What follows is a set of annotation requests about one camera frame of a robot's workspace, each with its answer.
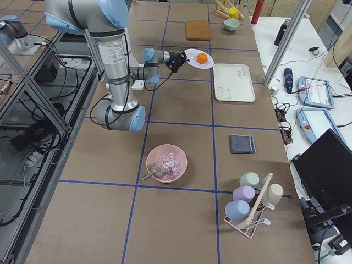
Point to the brown wooden tray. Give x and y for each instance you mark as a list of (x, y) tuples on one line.
[(198, 31)]

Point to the folded dark blue umbrella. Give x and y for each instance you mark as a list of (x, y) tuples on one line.
[(288, 80)]

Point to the aluminium frame post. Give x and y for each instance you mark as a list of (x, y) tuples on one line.
[(286, 40)]

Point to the yellow plastic cup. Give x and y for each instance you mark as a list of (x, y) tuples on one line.
[(233, 12)]

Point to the orange mandarin fruit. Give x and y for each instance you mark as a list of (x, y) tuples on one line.
[(202, 58)]

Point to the white round plate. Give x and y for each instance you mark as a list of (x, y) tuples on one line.
[(192, 54)]

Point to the white bear tray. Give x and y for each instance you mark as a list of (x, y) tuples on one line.
[(233, 83)]

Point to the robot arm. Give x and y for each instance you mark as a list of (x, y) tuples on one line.
[(106, 22), (12, 29)]

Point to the black monitor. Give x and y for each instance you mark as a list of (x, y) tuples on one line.
[(325, 170)]

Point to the wooden rack handle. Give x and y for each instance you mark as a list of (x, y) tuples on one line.
[(258, 201)]

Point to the light wooden rack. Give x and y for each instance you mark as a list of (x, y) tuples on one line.
[(222, 7)]

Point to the upper teach pendant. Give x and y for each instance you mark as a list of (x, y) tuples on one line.
[(315, 92)]

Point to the black bottle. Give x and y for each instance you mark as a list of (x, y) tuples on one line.
[(281, 32)]

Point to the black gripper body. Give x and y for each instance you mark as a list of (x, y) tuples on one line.
[(174, 58)]

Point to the grey folded cloth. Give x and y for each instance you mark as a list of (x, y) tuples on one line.
[(242, 144)]

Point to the beige pastel cup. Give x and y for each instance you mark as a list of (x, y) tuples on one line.
[(273, 194)]

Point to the small metal cup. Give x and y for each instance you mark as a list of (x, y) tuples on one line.
[(274, 90)]

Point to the white wire cup rack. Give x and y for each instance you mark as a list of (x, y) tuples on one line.
[(249, 227)]

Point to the black power strip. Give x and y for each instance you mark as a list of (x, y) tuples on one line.
[(284, 126)]

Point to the teach pendant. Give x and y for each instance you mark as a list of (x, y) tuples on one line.
[(315, 92), (315, 122)]

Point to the blue pastel cup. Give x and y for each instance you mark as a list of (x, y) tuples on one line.
[(236, 210)]

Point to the pink bowl with ice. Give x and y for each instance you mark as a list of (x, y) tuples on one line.
[(173, 159)]

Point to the red bottle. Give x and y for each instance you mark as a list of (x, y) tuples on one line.
[(257, 11)]

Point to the lower teach pendant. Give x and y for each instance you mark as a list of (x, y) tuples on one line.
[(315, 122)]

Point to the green pastel cup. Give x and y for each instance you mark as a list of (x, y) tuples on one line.
[(250, 179)]

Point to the purple pastel cup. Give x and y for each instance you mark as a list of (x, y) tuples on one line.
[(245, 193)]

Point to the mint green bowl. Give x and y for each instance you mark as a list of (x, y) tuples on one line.
[(231, 24)]

